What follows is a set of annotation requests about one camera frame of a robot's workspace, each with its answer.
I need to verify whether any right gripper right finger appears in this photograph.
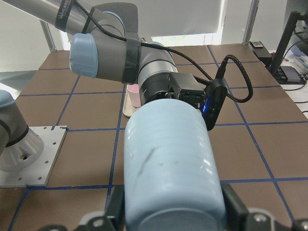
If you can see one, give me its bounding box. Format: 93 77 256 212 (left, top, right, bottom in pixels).
222 184 308 231

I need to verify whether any light blue ikea cup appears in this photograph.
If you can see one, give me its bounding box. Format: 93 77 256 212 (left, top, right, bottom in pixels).
124 99 227 231

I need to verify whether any black camera cable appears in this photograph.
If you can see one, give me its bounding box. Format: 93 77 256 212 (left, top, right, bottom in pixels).
72 0 253 103

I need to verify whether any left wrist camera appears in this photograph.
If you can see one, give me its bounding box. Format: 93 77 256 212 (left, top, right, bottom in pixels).
200 78 228 131

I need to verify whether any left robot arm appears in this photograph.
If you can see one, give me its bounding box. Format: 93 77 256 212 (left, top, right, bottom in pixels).
9 0 205 108

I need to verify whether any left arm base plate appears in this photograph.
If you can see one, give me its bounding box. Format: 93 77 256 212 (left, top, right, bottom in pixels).
0 126 67 188

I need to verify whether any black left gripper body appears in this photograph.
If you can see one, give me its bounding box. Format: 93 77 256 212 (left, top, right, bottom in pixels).
140 72 205 108

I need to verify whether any pink cup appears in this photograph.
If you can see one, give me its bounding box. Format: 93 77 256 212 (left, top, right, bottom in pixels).
127 84 141 107

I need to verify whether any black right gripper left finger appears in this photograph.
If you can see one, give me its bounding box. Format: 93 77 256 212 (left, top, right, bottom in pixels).
40 186 127 231

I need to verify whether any black monitor stand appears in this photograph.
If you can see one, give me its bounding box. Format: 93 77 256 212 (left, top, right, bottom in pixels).
268 11 308 84

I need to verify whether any white cup tray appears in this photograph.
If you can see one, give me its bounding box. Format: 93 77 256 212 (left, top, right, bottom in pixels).
122 86 140 118

